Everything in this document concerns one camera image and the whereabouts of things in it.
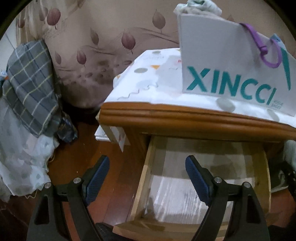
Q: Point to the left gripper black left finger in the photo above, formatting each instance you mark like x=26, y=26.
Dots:
x=48, y=221

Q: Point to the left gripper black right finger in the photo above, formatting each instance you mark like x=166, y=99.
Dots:
x=247, y=221

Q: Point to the purple underwear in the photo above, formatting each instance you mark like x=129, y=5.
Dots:
x=263, y=47

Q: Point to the light blue underwear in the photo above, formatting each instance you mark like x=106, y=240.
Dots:
x=279, y=41

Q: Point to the grey white underwear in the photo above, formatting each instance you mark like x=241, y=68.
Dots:
x=205, y=7

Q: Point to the light wooden drawer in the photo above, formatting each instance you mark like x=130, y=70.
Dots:
x=167, y=207

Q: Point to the black checked slipper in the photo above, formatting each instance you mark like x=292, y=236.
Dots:
x=106, y=233

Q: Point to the white green patterned bedding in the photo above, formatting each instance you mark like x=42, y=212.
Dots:
x=24, y=157

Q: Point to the brown wooden nightstand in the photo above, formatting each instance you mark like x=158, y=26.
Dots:
x=141, y=119

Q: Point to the dark blue plastic bag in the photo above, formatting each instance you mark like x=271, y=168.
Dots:
x=66, y=131

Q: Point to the white flat boards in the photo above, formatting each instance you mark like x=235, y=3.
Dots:
x=113, y=134

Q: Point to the grey plaid blanket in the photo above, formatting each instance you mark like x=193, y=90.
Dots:
x=30, y=88

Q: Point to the white patterned cloth cover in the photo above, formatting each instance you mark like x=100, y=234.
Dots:
x=155, y=77

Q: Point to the beige leaf pattern curtain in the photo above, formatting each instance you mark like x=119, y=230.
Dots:
x=91, y=42

